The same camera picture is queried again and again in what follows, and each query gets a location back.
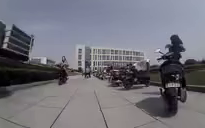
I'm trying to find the white multi-storey building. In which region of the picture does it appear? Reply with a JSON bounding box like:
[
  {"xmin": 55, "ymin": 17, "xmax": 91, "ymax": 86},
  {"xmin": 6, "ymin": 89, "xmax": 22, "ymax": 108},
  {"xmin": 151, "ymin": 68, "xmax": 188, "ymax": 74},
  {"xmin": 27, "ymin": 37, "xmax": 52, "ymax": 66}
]
[{"xmin": 74, "ymin": 44, "xmax": 146, "ymax": 73}]

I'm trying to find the row of parked scooters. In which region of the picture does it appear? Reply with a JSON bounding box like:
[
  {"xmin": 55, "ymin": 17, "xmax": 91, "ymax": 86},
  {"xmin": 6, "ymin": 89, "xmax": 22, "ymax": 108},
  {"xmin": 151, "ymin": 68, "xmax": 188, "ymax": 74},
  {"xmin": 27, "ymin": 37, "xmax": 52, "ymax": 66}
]
[{"xmin": 93, "ymin": 59, "xmax": 152, "ymax": 90}]

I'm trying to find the grey slab pavement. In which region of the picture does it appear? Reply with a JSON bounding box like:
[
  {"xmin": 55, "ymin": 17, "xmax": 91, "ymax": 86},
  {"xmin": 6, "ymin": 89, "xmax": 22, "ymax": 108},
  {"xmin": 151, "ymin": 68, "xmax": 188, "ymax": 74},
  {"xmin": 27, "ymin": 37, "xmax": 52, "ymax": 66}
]
[{"xmin": 0, "ymin": 75, "xmax": 205, "ymax": 128}]

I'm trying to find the low pale building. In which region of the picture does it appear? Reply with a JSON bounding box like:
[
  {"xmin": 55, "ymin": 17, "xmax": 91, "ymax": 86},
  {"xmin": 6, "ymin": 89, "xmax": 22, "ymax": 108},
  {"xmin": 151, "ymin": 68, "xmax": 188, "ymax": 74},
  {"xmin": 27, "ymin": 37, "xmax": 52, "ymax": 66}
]
[{"xmin": 29, "ymin": 56, "xmax": 57, "ymax": 67}]

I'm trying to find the black scooter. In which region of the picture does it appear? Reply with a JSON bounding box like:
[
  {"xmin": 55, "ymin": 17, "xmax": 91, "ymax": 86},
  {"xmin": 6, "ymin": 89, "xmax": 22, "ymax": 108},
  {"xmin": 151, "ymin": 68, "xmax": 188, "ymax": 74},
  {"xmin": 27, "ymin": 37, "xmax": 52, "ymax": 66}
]
[{"xmin": 154, "ymin": 48, "xmax": 188, "ymax": 116}]

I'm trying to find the dark tree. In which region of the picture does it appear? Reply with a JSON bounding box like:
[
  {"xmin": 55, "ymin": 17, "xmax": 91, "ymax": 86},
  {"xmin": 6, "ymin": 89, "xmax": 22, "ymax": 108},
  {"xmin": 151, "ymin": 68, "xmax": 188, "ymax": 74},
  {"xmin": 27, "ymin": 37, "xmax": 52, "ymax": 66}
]
[{"xmin": 164, "ymin": 34, "xmax": 187, "ymax": 54}]

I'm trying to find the green hedge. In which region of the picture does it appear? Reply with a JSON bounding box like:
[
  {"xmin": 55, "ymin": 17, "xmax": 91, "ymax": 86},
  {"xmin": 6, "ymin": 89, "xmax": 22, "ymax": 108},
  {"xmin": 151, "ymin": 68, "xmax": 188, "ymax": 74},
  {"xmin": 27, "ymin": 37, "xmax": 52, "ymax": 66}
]
[{"xmin": 0, "ymin": 63, "xmax": 63, "ymax": 89}]

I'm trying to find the grey kerb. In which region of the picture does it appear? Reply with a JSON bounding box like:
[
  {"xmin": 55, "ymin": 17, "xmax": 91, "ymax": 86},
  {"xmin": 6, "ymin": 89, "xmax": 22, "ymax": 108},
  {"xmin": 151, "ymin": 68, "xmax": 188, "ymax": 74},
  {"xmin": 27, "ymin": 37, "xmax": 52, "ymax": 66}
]
[
  {"xmin": 0, "ymin": 78, "xmax": 61, "ymax": 101},
  {"xmin": 149, "ymin": 80, "xmax": 205, "ymax": 94}
]

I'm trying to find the dark glass building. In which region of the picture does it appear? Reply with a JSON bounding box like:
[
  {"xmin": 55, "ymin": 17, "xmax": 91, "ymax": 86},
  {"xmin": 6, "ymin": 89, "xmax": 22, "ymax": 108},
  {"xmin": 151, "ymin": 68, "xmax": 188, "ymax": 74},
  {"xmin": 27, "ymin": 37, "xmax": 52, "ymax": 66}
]
[{"xmin": 0, "ymin": 8, "xmax": 35, "ymax": 64}]

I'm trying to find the row of trees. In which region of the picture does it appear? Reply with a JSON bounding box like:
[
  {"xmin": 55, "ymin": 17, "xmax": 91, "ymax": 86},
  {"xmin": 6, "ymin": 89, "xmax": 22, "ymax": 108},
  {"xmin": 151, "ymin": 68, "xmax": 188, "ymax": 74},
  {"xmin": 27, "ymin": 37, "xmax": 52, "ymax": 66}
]
[{"xmin": 184, "ymin": 54, "xmax": 205, "ymax": 66}]

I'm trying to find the grass lawn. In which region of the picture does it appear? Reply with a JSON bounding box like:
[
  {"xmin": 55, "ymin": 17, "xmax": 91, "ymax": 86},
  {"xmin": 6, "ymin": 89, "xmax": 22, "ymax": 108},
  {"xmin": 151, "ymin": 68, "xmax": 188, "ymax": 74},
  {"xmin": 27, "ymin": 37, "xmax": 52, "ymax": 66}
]
[{"xmin": 149, "ymin": 68, "xmax": 205, "ymax": 87}]

